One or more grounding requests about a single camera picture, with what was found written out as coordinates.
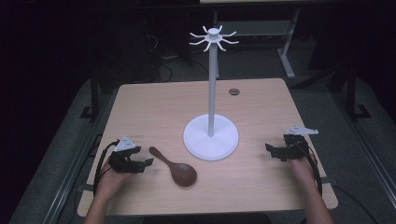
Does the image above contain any white hook stand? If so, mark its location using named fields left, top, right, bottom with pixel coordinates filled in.
left=182, top=25, right=240, bottom=161

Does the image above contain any white desk frame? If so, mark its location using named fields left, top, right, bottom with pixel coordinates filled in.
left=213, top=8, right=302, bottom=79

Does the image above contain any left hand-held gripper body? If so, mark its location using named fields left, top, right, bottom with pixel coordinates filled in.
left=107, top=134, right=146, bottom=174

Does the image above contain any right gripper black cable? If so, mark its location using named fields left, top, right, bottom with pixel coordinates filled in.
left=292, top=141, right=323, bottom=195

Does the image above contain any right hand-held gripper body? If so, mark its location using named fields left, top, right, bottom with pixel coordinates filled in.
left=274, top=125, right=319, bottom=162

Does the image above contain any brown wooden spoon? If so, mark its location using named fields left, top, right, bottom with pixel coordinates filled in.
left=148, top=146, right=198, bottom=188

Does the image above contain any person's left hand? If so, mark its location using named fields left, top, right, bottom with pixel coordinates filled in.
left=93, top=157, right=134, bottom=201

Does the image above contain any black metal stand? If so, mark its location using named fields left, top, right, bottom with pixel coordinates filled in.
left=78, top=69, right=101, bottom=122
left=346, top=66, right=372, bottom=121

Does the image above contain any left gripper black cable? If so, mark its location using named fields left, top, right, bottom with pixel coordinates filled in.
left=92, top=139, right=120, bottom=197

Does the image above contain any person's right hand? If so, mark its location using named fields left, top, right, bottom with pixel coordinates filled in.
left=290, top=155, right=318, bottom=186

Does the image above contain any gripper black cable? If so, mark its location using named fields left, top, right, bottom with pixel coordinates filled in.
left=292, top=141, right=323, bottom=195
left=92, top=139, right=120, bottom=197

